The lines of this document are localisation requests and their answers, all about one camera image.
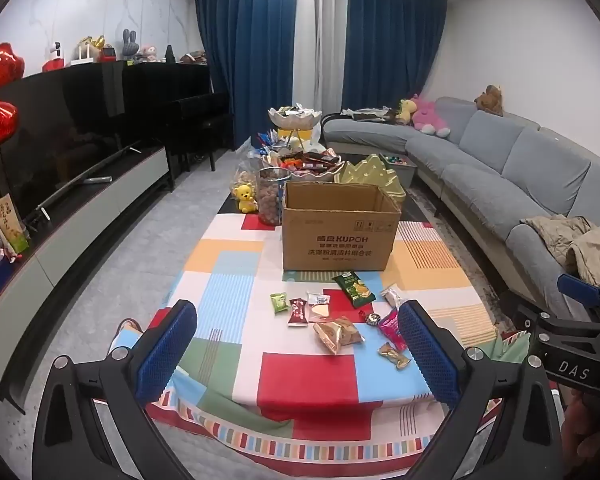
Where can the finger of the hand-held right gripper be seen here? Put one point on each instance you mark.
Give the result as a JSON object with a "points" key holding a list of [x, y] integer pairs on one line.
{"points": [[580, 287], [570, 327]]}

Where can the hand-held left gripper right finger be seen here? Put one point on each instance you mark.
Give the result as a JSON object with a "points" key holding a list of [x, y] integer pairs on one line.
{"points": [[425, 355]]}

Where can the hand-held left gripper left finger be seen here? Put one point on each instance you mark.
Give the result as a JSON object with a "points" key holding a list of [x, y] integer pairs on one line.
{"points": [[167, 345]]}

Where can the small gold snack packet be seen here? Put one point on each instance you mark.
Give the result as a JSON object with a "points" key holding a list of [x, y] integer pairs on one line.
{"points": [[394, 356]]}

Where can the pink snack packet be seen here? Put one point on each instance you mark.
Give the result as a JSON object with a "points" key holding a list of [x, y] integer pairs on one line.
{"points": [[390, 330]]}

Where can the large gold snack packet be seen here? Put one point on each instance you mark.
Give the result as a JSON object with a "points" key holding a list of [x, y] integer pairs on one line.
{"points": [[336, 335]]}

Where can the dark green cracker packet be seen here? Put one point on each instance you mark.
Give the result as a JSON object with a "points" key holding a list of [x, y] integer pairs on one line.
{"points": [[354, 290]]}

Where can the clear white snack packet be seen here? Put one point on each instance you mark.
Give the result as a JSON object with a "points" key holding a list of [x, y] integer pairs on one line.
{"points": [[319, 307]]}

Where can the light green snack packet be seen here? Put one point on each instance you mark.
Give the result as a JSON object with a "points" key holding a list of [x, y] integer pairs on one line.
{"points": [[279, 303]]}

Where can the red snack packet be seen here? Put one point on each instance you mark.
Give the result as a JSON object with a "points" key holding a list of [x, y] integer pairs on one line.
{"points": [[297, 312]]}

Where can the brown cardboard box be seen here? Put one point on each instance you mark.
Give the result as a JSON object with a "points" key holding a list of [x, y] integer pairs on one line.
{"points": [[340, 240]]}

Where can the clear jar of brown snacks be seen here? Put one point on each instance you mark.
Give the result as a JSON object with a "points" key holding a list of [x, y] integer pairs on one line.
{"points": [[270, 200]]}

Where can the beige jacket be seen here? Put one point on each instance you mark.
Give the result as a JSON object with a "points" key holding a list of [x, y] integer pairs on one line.
{"points": [[580, 245]]}

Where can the foil-wrapped candy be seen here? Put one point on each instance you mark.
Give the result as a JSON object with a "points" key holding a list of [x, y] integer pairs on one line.
{"points": [[372, 319]]}

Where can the clear brown cake packet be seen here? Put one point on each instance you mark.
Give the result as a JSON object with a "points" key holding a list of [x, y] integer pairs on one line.
{"points": [[392, 295]]}

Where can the colourful patchwork tablecloth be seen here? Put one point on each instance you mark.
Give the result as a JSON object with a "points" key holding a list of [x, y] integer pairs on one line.
{"points": [[240, 280]]}

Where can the grey television cabinet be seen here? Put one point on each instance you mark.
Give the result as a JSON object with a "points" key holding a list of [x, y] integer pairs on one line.
{"points": [[80, 230]]}

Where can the grey corner sofa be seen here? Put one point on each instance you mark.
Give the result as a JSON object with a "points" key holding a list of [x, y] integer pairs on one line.
{"points": [[485, 160]]}

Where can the yellow bear toy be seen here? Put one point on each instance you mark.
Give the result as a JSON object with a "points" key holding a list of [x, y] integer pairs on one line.
{"points": [[245, 199]]}

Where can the clear bag of nuts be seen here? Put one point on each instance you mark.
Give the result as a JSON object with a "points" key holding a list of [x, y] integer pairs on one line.
{"points": [[244, 175]]}

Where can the grey storage bin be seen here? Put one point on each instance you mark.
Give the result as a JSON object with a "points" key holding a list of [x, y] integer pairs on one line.
{"points": [[400, 170]]}

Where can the gold mountain-shaped box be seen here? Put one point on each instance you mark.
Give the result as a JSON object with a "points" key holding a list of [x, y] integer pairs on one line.
{"points": [[365, 175]]}

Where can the brown plush bear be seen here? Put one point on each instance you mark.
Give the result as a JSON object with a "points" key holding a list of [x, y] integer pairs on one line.
{"points": [[490, 101]]}

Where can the pink plush toy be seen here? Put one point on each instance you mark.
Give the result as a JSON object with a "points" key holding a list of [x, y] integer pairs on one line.
{"points": [[429, 115]]}

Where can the black television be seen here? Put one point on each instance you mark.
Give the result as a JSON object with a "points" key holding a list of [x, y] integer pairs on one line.
{"points": [[60, 135]]}

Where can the yellow box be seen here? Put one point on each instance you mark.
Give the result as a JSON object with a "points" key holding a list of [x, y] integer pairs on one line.
{"points": [[295, 135]]}

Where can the yellow plush toy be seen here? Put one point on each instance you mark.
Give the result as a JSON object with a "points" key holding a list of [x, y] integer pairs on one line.
{"points": [[406, 110]]}

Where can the black piano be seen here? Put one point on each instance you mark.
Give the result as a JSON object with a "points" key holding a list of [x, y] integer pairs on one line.
{"points": [[180, 95]]}

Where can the tiered white snack bowl stand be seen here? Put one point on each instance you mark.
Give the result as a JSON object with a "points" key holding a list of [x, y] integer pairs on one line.
{"points": [[296, 117]]}

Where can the black cone ornament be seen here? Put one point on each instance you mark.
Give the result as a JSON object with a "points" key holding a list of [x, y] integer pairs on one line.
{"points": [[170, 55]]}

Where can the small pink plush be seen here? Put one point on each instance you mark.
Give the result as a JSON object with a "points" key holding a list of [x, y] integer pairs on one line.
{"points": [[150, 54]]}

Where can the blue curtain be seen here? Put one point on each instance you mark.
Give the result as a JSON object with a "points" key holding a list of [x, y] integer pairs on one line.
{"points": [[245, 60], [390, 45]]}

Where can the white router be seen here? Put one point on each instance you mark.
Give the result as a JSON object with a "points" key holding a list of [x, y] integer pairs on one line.
{"points": [[84, 57]]}

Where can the grey rabbit plush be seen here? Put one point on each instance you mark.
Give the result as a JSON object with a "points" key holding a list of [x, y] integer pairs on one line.
{"points": [[130, 45]]}

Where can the white and red figurine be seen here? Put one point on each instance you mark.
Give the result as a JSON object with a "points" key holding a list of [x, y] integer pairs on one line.
{"points": [[56, 57]]}

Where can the gold foil balloon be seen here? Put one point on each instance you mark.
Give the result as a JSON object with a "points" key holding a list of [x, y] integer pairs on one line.
{"points": [[92, 42]]}

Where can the white sheer curtain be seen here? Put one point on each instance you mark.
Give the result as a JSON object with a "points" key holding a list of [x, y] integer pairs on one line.
{"points": [[320, 45]]}

